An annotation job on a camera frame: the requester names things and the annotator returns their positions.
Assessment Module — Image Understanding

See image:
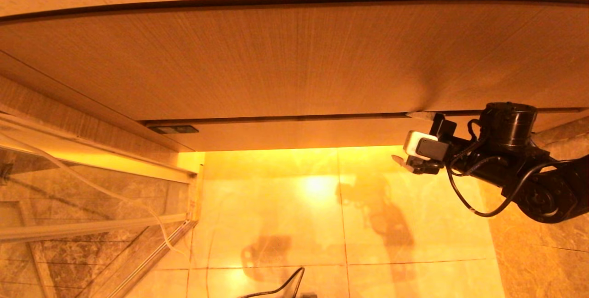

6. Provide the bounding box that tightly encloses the wooden upper vanity front panel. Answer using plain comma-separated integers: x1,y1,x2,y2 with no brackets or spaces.
0,1,589,126

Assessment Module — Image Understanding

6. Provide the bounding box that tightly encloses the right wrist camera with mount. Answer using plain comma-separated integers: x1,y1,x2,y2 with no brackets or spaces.
403,131,450,162

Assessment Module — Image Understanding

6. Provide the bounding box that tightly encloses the wooden vanity drawer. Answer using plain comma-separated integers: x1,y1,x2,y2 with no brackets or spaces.
145,109,589,152

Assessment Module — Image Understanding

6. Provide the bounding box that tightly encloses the thin black looped cable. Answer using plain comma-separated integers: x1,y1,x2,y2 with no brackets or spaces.
237,267,305,298

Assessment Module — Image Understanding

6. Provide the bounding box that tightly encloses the thin white cable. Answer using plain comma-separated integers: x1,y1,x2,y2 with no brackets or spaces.
0,130,189,258

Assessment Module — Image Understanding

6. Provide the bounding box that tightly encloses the black braided cable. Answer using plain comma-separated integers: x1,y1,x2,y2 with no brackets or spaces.
450,136,489,166

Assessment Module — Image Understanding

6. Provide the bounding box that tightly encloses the wooden vanity side panel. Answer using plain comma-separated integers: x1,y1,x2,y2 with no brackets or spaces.
0,51,196,166

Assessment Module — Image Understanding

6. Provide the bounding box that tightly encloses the glass shower screen pale frame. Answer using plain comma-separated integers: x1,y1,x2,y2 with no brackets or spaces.
0,112,203,298

